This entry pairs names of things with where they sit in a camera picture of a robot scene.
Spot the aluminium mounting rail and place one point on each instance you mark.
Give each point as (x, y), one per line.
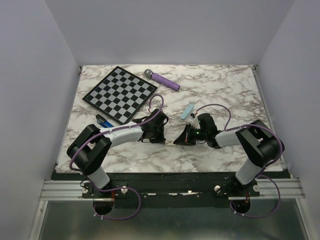
(170, 190)

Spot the black and silver chessboard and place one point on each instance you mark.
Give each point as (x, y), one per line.
(120, 95)

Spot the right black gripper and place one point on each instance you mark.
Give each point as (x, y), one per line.
(184, 138)

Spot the purple glitter toy microphone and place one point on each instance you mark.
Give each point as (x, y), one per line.
(161, 80)

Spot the white staple box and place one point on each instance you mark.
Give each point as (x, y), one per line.
(169, 144)

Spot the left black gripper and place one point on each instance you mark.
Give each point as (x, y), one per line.
(161, 139)

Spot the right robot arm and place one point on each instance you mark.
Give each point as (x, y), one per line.
(258, 142)

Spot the light blue stapler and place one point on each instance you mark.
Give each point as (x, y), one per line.
(187, 112)

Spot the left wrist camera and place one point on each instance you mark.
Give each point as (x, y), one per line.
(166, 117)

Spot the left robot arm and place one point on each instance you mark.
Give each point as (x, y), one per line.
(90, 148)

